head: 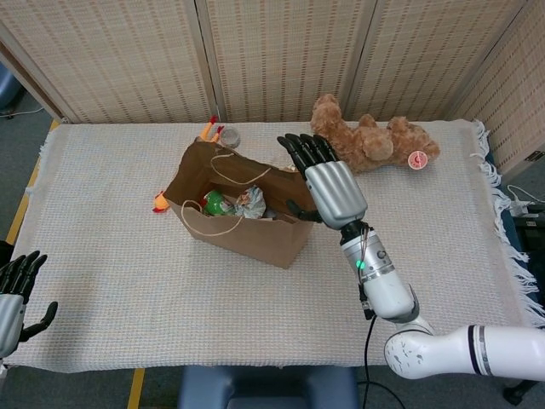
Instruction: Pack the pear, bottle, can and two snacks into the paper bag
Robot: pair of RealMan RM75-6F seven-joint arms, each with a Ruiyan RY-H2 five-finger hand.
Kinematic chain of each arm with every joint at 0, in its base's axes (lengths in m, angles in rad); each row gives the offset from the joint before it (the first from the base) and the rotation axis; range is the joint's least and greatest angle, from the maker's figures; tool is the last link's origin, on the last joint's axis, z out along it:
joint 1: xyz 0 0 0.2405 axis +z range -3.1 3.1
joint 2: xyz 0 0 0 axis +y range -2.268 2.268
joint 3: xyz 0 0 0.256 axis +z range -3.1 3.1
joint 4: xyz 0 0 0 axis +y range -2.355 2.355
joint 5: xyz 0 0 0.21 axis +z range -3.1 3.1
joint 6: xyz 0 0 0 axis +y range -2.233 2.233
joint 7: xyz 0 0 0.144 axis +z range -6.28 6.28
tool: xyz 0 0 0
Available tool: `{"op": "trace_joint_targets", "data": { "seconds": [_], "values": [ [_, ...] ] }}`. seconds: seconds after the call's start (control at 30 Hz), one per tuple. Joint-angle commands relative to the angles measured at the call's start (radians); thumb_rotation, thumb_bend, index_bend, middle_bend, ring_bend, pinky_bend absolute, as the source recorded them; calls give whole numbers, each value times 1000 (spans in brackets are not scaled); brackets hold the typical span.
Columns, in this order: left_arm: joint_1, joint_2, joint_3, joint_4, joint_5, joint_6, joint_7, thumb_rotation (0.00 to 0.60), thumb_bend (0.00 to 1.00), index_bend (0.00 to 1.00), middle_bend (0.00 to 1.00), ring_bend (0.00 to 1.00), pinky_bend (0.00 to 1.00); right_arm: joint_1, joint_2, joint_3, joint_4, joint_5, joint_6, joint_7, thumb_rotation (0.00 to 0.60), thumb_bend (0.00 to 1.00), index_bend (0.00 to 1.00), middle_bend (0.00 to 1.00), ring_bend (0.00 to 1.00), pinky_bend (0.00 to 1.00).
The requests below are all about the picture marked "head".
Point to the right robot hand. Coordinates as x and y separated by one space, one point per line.
332 187

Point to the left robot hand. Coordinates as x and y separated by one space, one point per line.
17 298

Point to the light blue snack bag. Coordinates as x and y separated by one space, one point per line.
253 203

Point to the green chips can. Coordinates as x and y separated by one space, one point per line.
216 203

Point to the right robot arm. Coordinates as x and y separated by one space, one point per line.
409 324

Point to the brown paper bag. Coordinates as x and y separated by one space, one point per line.
242 238

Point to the brown teddy bear plush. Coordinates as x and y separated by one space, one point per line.
370 142

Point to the white woven tablecloth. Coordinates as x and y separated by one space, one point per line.
127 298

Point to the small round metal tin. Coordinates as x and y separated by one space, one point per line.
231 137

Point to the woven folding screen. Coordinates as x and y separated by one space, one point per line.
277 55

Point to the orange rubber chicken toy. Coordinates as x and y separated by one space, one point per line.
161 202

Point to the white power strip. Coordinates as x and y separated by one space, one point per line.
521 204

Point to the black box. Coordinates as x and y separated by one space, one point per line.
530 238

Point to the blue chair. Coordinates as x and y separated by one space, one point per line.
268 387

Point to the blue seat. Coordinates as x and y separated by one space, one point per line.
7 87

